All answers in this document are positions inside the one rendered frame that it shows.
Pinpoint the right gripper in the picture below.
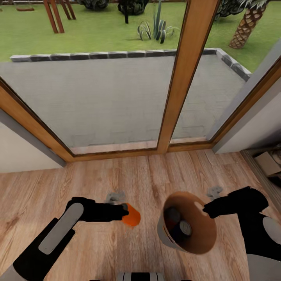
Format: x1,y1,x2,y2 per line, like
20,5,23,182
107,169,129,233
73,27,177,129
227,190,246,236
203,197,232,218

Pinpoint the trash can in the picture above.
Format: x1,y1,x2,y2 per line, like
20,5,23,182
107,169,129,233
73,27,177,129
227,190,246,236
157,191,217,255

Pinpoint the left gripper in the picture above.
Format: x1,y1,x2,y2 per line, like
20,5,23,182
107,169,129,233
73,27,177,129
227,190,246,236
98,203,129,222

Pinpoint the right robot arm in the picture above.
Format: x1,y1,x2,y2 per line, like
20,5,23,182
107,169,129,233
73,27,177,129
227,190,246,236
203,185,281,281

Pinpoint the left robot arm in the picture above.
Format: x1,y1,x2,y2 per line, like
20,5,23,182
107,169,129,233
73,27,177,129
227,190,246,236
0,191,129,281

